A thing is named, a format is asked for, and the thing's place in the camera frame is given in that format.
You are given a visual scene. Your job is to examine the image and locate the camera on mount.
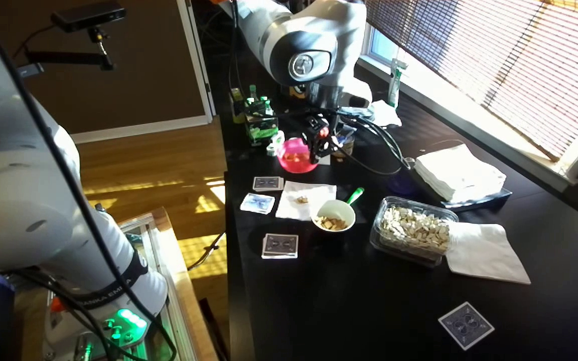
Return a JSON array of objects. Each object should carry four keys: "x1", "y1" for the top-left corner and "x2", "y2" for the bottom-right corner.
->
[{"x1": 17, "y1": 0, "x2": 127, "y2": 77}]

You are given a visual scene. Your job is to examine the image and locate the dark blue playing card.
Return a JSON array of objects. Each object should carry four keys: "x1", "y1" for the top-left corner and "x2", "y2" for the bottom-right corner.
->
[{"x1": 438, "y1": 301, "x2": 496, "y2": 351}]

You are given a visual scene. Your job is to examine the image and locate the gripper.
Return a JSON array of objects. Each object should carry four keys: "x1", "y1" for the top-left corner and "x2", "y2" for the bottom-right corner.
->
[{"x1": 301, "y1": 116, "x2": 341, "y2": 165}]

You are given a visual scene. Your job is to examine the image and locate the window blind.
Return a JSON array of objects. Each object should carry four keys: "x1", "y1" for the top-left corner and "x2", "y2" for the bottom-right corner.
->
[{"x1": 364, "y1": 0, "x2": 578, "y2": 162}]

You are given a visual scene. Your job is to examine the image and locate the black cable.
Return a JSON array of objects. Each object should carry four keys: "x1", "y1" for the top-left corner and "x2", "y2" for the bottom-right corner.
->
[{"x1": 187, "y1": 231, "x2": 226, "y2": 272}]

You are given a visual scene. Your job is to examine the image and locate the window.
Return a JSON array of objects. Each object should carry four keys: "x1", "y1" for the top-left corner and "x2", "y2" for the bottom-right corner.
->
[{"x1": 361, "y1": 24, "x2": 401, "y2": 67}]

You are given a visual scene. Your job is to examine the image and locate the black tray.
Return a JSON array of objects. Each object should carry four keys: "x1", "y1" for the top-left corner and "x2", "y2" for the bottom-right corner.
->
[{"x1": 439, "y1": 187, "x2": 513, "y2": 211}]

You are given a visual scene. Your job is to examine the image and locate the flat white napkin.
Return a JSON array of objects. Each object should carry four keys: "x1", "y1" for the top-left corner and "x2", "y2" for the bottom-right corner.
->
[{"x1": 275, "y1": 181, "x2": 338, "y2": 222}]

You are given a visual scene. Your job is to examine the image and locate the white crumpled cloth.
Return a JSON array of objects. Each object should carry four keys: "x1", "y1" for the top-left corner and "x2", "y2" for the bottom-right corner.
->
[{"x1": 367, "y1": 100, "x2": 403, "y2": 127}]

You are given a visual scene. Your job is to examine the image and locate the pack of green bottles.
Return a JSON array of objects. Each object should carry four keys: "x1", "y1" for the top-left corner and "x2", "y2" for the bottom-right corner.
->
[{"x1": 243, "y1": 84, "x2": 280, "y2": 147}]

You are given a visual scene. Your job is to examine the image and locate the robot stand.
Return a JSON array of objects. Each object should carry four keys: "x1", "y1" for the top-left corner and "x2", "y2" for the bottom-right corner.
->
[{"x1": 13, "y1": 207, "x2": 219, "y2": 361}]

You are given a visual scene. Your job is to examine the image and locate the white and green tube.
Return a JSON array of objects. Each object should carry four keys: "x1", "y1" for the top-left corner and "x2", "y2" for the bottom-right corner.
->
[{"x1": 387, "y1": 58, "x2": 409, "y2": 109}]

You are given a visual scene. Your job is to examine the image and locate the heap of nuts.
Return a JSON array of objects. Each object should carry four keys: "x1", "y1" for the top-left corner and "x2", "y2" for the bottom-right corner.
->
[{"x1": 379, "y1": 206, "x2": 451, "y2": 254}]

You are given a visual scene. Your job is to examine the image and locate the crumpled white napkin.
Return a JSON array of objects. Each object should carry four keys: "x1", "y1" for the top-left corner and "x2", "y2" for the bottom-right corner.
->
[{"x1": 444, "y1": 222, "x2": 532, "y2": 285}]

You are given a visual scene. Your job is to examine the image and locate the yellow green box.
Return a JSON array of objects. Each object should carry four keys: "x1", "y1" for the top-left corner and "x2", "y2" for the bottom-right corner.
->
[{"x1": 230, "y1": 87, "x2": 247, "y2": 124}]

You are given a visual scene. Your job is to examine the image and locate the stack of white napkins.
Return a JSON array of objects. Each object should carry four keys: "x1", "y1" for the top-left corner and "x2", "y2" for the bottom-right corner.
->
[{"x1": 413, "y1": 143, "x2": 507, "y2": 203}]

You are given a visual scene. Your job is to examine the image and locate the pink bowl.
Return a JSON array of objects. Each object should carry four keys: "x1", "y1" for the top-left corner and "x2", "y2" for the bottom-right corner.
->
[{"x1": 276, "y1": 137, "x2": 320, "y2": 174}]

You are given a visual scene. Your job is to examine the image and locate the deck of playing cards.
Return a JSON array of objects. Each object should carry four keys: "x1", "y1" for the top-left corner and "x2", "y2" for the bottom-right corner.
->
[{"x1": 261, "y1": 233, "x2": 300, "y2": 260}]

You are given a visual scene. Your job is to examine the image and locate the light blue playing card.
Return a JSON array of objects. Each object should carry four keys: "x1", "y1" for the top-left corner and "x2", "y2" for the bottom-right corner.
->
[{"x1": 240, "y1": 193, "x2": 276, "y2": 216}]

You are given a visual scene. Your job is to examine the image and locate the small stack of playing cards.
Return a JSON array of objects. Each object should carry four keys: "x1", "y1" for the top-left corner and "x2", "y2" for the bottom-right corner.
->
[{"x1": 252, "y1": 176, "x2": 285, "y2": 192}]

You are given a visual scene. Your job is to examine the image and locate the black bowl with white inside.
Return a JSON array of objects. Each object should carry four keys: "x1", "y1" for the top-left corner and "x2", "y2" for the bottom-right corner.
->
[{"x1": 311, "y1": 199, "x2": 357, "y2": 242}]

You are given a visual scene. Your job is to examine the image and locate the clear plastic container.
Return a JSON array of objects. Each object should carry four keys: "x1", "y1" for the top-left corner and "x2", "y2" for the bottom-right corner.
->
[{"x1": 369, "y1": 196, "x2": 460, "y2": 267}]

